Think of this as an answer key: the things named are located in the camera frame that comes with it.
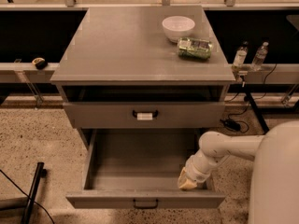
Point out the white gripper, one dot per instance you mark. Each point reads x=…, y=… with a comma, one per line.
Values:
x=197, y=174

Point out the grey drawer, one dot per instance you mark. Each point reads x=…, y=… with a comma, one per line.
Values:
x=138, y=107
x=139, y=169

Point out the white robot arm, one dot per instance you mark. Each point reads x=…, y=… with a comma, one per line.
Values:
x=274, y=188

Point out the grey top drawer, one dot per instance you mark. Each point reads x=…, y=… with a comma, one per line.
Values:
x=138, y=107

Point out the grey drawer cabinet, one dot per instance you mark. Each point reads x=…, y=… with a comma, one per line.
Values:
x=126, y=46

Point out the black stand leg right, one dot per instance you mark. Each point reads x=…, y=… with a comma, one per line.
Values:
x=256, y=110

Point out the black stand leg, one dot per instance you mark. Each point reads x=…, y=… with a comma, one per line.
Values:
x=256, y=110
x=32, y=194

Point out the green snack packet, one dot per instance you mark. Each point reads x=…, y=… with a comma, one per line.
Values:
x=194, y=48

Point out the left clear water bottle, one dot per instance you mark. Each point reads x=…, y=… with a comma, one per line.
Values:
x=240, y=55

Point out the clear water bottle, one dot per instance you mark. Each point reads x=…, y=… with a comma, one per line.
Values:
x=259, y=56
x=240, y=55

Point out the black stand leg left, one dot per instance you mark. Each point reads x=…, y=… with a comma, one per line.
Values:
x=32, y=194

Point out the right clear water bottle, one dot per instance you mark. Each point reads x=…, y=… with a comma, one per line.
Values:
x=259, y=56

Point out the white bowl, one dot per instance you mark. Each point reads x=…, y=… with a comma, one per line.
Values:
x=176, y=27

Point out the black yellow tape measure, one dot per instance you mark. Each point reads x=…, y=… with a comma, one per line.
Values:
x=39, y=63

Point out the black power adapter with cable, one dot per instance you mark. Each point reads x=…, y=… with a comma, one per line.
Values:
x=234, y=123

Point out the grey window ledge rail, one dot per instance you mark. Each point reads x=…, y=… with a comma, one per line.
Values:
x=280, y=73

